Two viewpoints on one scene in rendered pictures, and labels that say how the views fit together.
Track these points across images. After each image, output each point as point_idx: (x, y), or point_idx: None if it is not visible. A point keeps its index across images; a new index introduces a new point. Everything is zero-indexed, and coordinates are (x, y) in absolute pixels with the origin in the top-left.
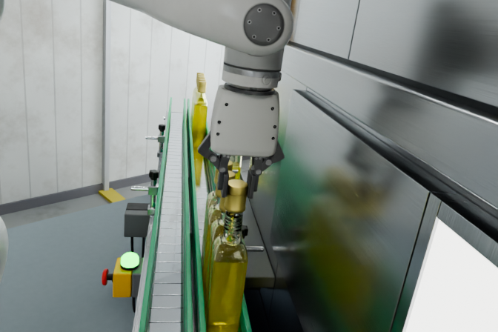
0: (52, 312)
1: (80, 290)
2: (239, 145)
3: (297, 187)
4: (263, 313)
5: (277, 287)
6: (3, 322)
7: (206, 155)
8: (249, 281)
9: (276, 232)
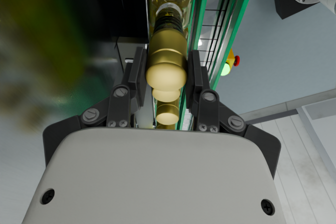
0: (251, 53)
1: (234, 67)
2: (178, 162)
3: (62, 92)
4: (128, 31)
5: (115, 32)
6: (278, 48)
7: (254, 132)
8: (138, 40)
9: (110, 65)
